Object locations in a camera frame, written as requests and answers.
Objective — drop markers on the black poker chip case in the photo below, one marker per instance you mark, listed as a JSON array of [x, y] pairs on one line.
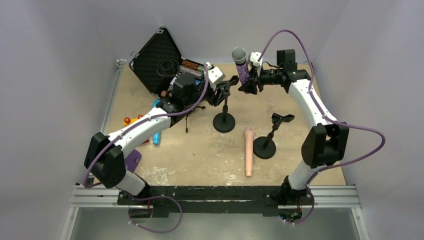
[[158, 65]]

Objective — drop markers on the pink microphone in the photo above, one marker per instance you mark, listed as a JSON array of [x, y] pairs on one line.
[[249, 134]]

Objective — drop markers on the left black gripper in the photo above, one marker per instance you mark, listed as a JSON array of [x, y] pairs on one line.
[[214, 94]]

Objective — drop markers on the black round-base mic stand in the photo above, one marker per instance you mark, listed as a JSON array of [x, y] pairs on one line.
[[224, 122]]

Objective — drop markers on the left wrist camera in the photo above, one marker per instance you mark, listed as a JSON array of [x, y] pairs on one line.
[[213, 74]]

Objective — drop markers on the aluminium frame rail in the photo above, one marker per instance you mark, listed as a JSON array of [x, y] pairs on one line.
[[324, 197]]

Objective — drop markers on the orange toy vehicle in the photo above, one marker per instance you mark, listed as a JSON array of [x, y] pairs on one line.
[[128, 121]]

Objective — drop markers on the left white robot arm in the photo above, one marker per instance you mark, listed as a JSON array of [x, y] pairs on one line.
[[106, 153]]

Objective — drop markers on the blue microphone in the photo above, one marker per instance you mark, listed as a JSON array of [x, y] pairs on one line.
[[156, 139]]

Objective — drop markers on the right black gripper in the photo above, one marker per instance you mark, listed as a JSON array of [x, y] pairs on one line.
[[259, 80]]

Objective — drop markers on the left side aluminium rail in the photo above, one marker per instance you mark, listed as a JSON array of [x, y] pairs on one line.
[[120, 65]]

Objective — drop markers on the black tripod mic stand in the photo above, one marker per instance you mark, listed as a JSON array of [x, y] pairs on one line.
[[187, 119]]

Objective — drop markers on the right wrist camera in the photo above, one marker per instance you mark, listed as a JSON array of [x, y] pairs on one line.
[[256, 62]]

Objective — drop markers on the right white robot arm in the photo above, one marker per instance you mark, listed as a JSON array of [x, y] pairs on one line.
[[326, 141]]

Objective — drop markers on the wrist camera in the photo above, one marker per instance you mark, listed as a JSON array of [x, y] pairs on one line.
[[256, 62], [213, 74]]

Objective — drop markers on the purple glitter microphone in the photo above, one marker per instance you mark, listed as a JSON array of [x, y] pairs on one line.
[[239, 56]]

